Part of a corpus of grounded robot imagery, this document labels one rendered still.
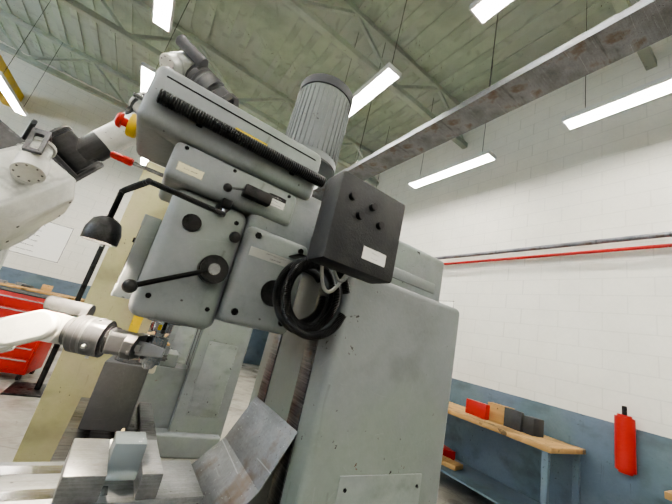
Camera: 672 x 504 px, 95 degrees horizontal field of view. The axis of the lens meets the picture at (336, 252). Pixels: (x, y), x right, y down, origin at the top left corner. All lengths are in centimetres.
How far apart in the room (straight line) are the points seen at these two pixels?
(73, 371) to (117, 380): 151
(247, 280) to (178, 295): 16
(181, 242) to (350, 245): 41
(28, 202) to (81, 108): 995
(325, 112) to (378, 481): 110
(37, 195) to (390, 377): 109
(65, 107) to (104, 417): 1021
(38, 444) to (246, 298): 215
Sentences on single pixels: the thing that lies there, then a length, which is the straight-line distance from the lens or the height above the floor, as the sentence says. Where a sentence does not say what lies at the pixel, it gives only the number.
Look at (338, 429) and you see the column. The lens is 89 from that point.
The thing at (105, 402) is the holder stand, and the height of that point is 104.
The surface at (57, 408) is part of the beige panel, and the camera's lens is 275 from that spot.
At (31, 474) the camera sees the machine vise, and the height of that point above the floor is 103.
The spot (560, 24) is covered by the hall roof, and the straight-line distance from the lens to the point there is 622.
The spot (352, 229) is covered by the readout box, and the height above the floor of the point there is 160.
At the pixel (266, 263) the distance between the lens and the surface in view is 85.
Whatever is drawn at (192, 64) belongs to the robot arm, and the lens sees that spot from 114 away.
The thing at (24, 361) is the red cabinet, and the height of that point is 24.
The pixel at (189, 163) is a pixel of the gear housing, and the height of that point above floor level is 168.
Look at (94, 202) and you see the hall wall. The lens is 1021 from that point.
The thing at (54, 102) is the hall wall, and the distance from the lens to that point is 1114.
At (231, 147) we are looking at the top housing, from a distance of 88.
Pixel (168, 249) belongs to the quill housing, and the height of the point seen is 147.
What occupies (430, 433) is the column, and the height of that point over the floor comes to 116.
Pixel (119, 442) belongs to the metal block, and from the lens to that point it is 76.
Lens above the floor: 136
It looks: 15 degrees up
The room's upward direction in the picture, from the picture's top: 14 degrees clockwise
